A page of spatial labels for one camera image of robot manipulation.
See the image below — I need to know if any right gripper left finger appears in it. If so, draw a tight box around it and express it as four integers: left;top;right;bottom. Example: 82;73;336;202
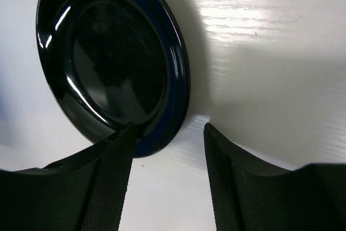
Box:
1;124;136;230

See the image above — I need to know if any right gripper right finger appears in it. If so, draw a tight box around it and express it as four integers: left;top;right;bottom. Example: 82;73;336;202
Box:
204;123;345;230

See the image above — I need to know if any black plastic plate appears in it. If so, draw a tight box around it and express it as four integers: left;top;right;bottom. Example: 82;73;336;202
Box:
36;0;190;157

